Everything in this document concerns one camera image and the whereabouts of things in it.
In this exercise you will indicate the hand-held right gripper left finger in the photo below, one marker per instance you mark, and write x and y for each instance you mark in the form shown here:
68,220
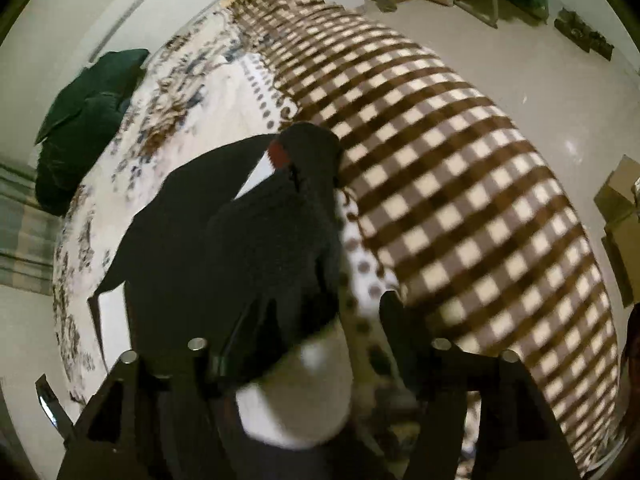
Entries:
200,377

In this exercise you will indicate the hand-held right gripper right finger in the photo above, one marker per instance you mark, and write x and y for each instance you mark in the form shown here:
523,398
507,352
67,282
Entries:
400,340

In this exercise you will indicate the black jacket with white lining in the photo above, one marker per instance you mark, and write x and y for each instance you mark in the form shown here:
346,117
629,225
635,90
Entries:
260,240

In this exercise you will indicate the chrome metal bar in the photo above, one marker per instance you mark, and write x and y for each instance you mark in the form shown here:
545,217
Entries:
52,405

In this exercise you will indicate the brown checked blanket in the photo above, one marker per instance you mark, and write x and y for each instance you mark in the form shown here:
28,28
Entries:
450,160

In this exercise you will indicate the plaid curtain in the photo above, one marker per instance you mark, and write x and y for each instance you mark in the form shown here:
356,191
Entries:
25,230

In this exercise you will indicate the floral printed bed sheet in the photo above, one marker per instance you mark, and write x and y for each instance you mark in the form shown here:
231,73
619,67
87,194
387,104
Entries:
165,110

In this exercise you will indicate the dark green pillow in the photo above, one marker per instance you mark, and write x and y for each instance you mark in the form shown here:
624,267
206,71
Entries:
85,125

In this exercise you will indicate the dark patterned shoes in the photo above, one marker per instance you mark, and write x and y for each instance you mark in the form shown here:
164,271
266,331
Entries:
582,32

